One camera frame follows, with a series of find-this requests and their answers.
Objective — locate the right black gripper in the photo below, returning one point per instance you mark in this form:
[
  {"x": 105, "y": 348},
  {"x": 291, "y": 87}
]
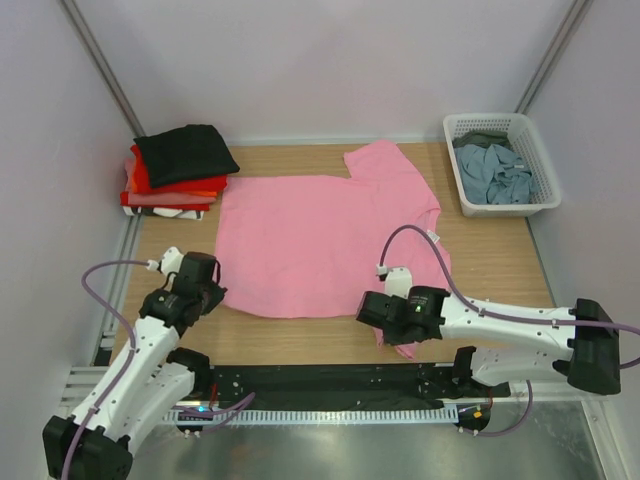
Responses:
[{"x": 391, "y": 338}]

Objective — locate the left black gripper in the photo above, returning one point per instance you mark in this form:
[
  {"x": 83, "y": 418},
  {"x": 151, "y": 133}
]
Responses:
[{"x": 217, "y": 294}]

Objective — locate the pink t-shirt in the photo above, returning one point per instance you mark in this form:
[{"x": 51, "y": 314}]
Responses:
[{"x": 308, "y": 246}]

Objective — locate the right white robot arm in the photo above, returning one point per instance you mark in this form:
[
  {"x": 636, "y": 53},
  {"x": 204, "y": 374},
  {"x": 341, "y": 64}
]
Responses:
[{"x": 578, "y": 343}]

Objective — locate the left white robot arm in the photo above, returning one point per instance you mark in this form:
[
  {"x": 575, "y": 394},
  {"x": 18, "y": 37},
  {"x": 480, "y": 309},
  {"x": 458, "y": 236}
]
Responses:
[{"x": 150, "y": 375}]

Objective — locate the red folded t-shirt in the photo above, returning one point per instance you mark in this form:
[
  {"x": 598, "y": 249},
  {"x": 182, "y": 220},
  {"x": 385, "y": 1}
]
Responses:
[{"x": 141, "y": 181}]

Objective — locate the white patterned folded t-shirt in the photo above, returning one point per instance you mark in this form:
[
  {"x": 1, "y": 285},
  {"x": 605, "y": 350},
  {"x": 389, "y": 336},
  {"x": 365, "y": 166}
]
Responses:
[{"x": 163, "y": 212}]

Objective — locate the orange folded t-shirt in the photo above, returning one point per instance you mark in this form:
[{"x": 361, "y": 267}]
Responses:
[{"x": 180, "y": 199}]

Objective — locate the black folded t-shirt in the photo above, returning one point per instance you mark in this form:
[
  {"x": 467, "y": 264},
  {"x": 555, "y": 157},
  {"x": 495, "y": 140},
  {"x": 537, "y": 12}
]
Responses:
[{"x": 191, "y": 153}]

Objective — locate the grey-blue crumpled t-shirt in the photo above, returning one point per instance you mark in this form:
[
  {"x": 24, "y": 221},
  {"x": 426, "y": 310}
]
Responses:
[{"x": 495, "y": 176}]

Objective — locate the olive crumpled t-shirt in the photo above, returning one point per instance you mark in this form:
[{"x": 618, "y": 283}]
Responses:
[{"x": 483, "y": 139}]

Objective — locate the white plastic basket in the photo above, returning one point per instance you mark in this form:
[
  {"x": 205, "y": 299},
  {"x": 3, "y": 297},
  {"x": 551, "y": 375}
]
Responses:
[{"x": 525, "y": 142}]

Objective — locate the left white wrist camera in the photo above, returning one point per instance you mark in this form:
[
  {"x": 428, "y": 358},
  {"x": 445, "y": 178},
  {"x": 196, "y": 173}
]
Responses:
[{"x": 169, "y": 263}]

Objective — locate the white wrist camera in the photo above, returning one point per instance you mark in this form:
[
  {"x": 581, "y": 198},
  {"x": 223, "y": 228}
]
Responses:
[
  {"x": 169, "y": 263},
  {"x": 397, "y": 280}
]

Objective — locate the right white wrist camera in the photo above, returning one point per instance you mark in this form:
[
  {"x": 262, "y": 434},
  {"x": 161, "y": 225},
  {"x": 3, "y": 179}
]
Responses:
[{"x": 397, "y": 280}]

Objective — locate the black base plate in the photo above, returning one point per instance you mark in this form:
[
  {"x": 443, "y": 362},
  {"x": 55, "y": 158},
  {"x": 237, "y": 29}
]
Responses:
[{"x": 350, "y": 387}]

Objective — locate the white slotted cable duct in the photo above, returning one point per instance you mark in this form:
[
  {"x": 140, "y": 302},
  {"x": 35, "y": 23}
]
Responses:
[{"x": 446, "y": 415}]

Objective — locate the left aluminium corner post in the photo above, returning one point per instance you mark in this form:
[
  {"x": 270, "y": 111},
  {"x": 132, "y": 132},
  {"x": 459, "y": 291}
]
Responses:
[{"x": 91, "y": 45}]

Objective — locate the aluminium corner post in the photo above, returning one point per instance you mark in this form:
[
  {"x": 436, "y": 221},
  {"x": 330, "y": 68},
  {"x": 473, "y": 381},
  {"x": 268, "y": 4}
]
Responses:
[
  {"x": 91, "y": 45},
  {"x": 561, "y": 39}
]

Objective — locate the right aluminium corner post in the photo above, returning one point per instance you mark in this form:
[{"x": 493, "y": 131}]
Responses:
[{"x": 561, "y": 39}]

